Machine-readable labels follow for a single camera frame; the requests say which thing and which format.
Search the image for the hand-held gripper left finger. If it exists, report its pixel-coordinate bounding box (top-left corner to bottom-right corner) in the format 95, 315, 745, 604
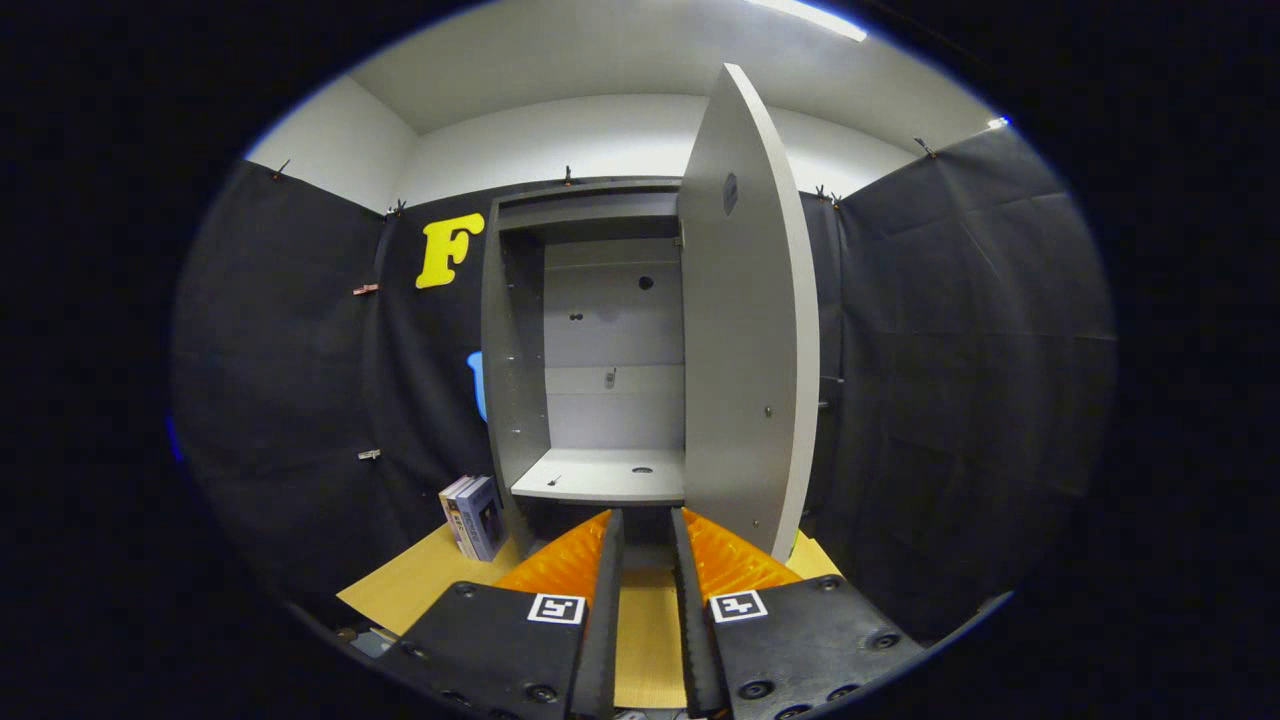
375, 508, 626, 720

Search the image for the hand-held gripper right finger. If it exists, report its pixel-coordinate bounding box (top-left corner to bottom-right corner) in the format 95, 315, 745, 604
668, 507, 926, 720

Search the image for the beige shoe cabinet door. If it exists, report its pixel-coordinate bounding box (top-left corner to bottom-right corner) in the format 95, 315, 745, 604
678, 63, 821, 563

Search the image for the grey shoe cabinet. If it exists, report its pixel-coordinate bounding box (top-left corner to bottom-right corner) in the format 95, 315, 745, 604
480, 178, 701, 576

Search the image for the blue cover book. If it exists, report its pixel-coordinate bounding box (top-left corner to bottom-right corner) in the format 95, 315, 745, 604
455, 476, 509, 563

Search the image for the white cover book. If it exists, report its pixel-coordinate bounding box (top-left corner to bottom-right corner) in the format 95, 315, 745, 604
439, 476, 476, 556

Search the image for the black backdrop cloth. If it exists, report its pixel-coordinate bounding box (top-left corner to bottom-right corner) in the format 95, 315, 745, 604
170, 125, 1116, 641

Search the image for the long ceiling light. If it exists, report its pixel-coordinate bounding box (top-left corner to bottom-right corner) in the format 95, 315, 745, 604
745, 0, 869, 43

